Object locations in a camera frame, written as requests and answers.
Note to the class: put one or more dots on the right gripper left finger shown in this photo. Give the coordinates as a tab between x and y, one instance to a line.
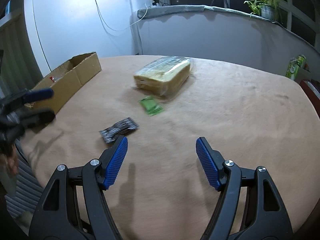
73	205

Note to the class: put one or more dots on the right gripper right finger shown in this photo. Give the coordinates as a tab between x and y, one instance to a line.
265	215

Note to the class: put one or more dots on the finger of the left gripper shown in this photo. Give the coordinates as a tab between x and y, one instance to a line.
29	120
30	96

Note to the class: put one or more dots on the clear bag of dark snacks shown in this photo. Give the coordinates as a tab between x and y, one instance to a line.
54	79

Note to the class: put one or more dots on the left hand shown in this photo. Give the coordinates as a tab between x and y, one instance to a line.
11	162

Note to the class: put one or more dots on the brown cardboard box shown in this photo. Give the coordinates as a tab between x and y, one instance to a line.
77	72

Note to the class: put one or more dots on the black silver snack packet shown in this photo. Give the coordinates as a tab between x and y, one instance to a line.
122	127

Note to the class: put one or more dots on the white cabinet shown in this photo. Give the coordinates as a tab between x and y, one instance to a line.
61	29

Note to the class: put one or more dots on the green small packet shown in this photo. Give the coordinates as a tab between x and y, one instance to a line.
151	106

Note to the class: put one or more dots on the wrapped bread loaf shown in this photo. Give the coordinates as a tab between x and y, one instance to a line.
164	76

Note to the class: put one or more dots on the beige tablecloth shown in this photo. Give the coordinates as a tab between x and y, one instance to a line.
161	192

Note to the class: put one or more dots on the green snack bag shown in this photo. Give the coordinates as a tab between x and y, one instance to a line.
294	65

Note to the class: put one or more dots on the potted spider plant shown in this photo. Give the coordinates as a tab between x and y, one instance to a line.
268	9

